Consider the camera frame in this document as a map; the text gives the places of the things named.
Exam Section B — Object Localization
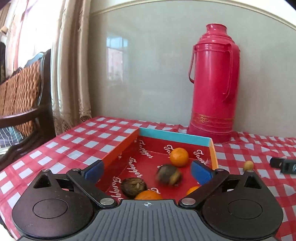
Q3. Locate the orange mandarin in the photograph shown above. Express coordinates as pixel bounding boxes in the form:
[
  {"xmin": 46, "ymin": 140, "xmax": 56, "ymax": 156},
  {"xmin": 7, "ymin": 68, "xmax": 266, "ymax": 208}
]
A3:
[
  {"xmin": 186, "ymin": 186, "xmax": 199, "ymax": 195},
  {"xmin": 170, "ymin": 148, "xmax": 189, "ymax": 167},
  {"xmin": 134, "ymin": 190, "xmax": 163, "ymax": 200}
]

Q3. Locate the dark brown mangosteen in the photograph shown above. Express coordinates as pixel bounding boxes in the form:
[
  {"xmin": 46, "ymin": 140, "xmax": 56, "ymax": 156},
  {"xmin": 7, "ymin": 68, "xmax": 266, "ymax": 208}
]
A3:
[{"xmin": 120, "ymin": 178, "xmax": 147, "ymax": 199}]

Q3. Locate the red white checkered tablecloth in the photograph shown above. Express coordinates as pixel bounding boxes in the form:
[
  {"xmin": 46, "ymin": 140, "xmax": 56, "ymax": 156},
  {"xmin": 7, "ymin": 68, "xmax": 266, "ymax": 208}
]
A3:
[{"xmin": 1, "ymin": 117, "xmax": 295, "ymax": 240}]

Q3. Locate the small tan longan fruit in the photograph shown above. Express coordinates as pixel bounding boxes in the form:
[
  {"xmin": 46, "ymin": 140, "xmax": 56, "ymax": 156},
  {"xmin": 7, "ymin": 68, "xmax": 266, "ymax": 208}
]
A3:
[{"xmin": 243, "ymin": 161, "xmax": 254, "ymax": 172}]

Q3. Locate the colourful cardboard box tray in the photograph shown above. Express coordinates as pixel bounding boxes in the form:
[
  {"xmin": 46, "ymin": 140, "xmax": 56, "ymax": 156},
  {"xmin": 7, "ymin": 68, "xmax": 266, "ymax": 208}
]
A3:
[{"xmin": 96, "ymin": 128, "xmax": 219, "ymax": 202}]

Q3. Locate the dark wooden wicker chair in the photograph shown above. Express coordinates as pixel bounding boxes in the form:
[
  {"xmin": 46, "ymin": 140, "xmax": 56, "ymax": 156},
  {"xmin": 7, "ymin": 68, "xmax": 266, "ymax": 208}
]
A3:
[{"xmin": 1, "ymin": 50, "xmax": 56, "ymax": 170}]

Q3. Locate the red thermos flask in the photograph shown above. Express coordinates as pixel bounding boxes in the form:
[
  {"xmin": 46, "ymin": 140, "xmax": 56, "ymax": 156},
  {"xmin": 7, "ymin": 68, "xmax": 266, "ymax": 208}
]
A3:
[{"xmin": 188, "ymin": 23, "xmax": 240, "ymax": 143}]

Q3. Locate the beige curtain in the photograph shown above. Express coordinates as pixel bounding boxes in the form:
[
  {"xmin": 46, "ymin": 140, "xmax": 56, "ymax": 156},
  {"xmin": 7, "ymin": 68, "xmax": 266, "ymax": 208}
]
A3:
[{"xmin": 2, "ymin": 1, "xmax": 91, "ymax": 135}]

